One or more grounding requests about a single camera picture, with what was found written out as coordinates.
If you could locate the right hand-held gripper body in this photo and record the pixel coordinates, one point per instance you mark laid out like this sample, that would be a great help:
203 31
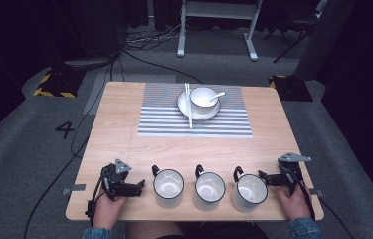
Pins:
293 169

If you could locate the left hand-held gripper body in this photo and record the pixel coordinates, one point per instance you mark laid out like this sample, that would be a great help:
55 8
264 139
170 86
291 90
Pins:
112 181

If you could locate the white mug black rim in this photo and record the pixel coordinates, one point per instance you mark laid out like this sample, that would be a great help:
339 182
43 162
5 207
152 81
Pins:
169 186
248 191
210 189

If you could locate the person's left hand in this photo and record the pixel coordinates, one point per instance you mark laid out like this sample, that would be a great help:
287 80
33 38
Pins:
107 210

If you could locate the person's right hand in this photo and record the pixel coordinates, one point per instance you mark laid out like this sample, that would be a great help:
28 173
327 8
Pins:
295 205

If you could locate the grey tape piece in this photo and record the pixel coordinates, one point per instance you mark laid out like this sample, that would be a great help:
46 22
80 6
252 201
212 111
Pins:
74 188
316 192

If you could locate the grey striped placemat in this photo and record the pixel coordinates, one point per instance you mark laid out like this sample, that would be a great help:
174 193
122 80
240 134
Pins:
160 116

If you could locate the black yellow striped base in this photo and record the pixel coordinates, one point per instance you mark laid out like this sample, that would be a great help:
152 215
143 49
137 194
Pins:
59 84
290 88

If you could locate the white chopstick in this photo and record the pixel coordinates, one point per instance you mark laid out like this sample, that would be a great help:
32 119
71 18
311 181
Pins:
187 99
190 113

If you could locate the white plate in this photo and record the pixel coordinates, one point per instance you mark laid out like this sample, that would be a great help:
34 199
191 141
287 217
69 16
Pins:
182 106

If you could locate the white spoon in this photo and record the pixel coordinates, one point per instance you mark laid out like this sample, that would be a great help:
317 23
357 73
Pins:
218 95

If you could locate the white bowl dark rim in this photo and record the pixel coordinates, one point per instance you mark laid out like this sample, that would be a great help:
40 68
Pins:
204 99

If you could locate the black tripod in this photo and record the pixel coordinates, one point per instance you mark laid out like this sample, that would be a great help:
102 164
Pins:
290 36

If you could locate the grey pillar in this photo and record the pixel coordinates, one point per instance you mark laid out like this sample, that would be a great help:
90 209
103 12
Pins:
326 36

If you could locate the white metal stand frame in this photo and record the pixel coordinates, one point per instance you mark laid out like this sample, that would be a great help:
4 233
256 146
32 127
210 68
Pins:
219 10

